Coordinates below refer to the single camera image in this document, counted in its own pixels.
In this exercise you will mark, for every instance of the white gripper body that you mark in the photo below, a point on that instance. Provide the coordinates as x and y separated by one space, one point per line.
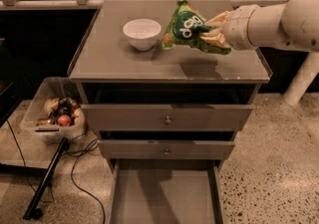
236 28

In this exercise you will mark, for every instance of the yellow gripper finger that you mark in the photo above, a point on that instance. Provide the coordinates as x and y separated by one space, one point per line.
215 38
219 20

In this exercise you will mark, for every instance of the green rice chip bag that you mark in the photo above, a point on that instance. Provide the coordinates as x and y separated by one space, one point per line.
185 27

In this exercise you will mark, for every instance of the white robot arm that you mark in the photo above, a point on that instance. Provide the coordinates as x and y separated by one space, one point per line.
291 26

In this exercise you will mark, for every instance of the grey drawer cabinet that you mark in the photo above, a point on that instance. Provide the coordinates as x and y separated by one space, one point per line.
108 70

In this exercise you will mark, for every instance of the top grey drawer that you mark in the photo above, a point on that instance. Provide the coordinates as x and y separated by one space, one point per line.
129 117

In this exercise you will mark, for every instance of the grey drawer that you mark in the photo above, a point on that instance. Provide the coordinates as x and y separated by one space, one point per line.
166 149
166 192
129 117

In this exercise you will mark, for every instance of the middle grey drawer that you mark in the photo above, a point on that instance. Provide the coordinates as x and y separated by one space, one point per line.
166 149

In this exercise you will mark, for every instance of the bottom grey drawer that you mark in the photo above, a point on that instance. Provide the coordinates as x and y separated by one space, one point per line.
166 192

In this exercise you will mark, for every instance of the white railing bar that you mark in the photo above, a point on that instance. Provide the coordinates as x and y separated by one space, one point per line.
95 4

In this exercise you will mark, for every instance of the white ceramic bowl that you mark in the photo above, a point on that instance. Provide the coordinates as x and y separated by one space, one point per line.
142 34

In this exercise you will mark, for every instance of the red apple in bin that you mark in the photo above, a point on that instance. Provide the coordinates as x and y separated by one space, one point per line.
64 120

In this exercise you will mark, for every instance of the clear plastic bin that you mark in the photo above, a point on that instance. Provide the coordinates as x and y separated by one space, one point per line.
55 97

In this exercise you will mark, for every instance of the black metal leg bar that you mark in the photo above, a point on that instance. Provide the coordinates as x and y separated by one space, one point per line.
33 211

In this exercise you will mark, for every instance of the white pillar post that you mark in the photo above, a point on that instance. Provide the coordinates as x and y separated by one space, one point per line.
303 79

